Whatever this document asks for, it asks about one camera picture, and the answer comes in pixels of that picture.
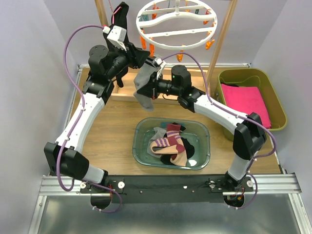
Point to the beige purple striped sock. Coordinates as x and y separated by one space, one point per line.
168 146

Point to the clear plastic tub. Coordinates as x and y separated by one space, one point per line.
196 133

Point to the pink folded cloth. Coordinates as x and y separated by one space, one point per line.
247 100

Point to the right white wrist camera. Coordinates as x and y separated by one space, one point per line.
160 65

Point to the wooden rack frame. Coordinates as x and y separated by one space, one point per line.
219 48

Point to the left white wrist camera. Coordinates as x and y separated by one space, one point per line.
117 36

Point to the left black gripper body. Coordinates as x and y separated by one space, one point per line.
121 59

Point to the black mounting base plate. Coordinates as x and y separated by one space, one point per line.
176 188

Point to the white round clip hanger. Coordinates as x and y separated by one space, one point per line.
185 25

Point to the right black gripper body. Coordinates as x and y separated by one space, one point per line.
165 87

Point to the aluminium rail frame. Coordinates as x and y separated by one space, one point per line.
277 209

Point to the olive green bin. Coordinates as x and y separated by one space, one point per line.
253 77

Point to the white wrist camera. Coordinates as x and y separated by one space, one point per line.
117 36
160 65

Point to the large black hanging cloth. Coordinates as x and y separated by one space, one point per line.
119 17

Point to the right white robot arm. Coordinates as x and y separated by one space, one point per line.
249 133

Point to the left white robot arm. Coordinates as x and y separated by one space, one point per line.
107 67

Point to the grey sock black stripes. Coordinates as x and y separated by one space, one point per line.
159 133

